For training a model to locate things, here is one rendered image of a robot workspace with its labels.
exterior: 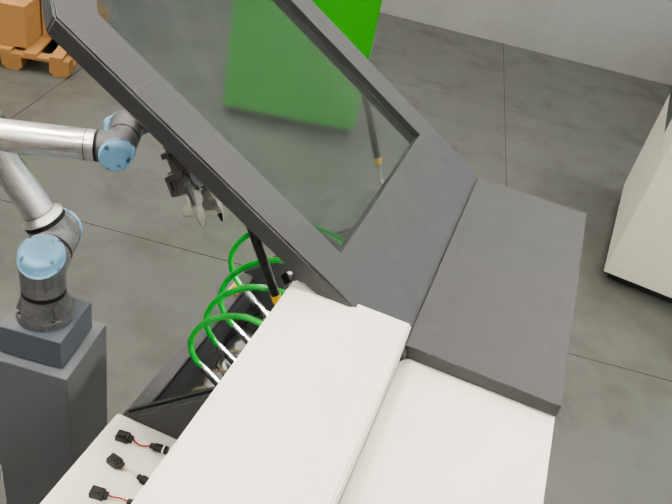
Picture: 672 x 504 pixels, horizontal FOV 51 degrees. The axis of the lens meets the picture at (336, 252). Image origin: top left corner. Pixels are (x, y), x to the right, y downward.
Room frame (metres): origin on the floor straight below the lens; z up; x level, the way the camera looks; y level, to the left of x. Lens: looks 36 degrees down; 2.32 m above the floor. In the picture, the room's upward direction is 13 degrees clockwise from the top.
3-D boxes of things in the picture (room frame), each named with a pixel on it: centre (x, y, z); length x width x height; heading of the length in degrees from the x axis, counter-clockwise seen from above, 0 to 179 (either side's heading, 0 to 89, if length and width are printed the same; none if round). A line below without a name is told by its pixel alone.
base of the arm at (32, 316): (1.37, 0.75, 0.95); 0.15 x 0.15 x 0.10
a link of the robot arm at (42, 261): (1.38, 0.75, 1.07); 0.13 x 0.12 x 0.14; 10
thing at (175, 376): (1.38, 0.31, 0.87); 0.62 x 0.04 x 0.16; 167
